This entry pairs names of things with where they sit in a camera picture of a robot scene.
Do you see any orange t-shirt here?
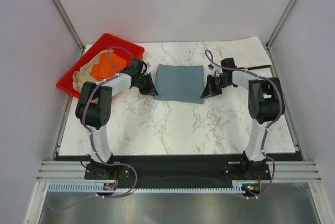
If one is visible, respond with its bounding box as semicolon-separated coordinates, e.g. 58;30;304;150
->
91;52;127;81

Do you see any right aluminium frame post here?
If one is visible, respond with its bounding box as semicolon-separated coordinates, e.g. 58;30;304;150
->
264;0;298;51

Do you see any aluminium frame post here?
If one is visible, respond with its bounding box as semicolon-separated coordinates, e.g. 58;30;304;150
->
264;0;298;51
51;0;85;53

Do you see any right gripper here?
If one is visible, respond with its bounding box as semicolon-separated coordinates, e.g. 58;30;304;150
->
202;74;232;98

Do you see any grey-blue t-shirt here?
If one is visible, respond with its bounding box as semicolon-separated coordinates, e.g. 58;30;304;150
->
154;64;205;104

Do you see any purple cable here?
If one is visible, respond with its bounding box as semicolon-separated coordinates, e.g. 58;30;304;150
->
205;49;285;201
82;47;147;167

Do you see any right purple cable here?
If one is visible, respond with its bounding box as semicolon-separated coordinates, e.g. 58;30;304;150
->
205;49;285;201

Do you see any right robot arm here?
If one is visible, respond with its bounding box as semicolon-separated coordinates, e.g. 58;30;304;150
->
201;58;285;180

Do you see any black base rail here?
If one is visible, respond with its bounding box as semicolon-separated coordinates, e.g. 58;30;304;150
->
84;152;270;189

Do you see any left aluminium frame post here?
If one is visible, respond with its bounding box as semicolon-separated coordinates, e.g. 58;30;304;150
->
51;0;85;53

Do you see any red plastic bin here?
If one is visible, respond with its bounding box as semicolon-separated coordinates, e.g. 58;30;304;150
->
56;33;144;98

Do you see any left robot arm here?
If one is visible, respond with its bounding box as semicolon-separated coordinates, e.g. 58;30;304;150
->
75;59;158;180

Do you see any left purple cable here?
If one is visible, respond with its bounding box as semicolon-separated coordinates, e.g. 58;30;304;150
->
82;47;147;167

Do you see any white slotted cable duct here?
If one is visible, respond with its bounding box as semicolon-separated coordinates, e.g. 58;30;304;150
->
47;181;262;194

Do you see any beige t-shirt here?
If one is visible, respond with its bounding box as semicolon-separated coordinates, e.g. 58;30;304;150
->
72;61;98;93

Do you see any white folded mat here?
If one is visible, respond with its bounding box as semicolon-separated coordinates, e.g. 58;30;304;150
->
219;36;272;69

